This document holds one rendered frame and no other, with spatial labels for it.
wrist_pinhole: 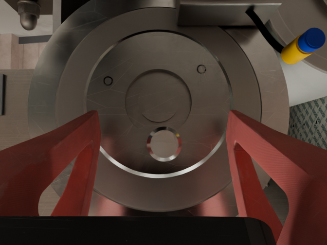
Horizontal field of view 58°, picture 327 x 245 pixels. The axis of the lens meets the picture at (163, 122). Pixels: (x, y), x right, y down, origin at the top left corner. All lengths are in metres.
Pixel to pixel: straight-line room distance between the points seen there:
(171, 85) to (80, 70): 0.05
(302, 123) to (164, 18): 0.27
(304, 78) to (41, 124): 0.16
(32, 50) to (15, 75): 3.30
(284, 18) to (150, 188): 0.13
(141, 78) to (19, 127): 0.42
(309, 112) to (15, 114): 0.45
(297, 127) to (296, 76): 0.21
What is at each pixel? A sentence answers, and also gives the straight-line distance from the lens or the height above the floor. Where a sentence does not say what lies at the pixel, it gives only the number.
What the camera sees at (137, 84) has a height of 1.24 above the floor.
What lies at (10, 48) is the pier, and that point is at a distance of 3.84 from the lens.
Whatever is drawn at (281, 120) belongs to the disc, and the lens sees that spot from 0.18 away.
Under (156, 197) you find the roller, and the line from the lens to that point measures 0.16.
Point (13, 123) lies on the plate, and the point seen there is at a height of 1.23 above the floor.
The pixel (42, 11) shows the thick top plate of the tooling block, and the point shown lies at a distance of 0.61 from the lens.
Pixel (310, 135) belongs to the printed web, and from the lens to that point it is 0.39.
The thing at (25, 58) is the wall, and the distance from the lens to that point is 3.88.
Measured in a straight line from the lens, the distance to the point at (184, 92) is 0.15.
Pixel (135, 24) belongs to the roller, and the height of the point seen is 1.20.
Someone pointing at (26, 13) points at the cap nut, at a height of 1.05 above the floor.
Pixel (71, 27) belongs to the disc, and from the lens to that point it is 0.18.
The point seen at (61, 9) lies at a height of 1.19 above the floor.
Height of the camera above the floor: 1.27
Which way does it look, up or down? 4 degrees down
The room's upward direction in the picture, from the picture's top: 180 degrees clockwise
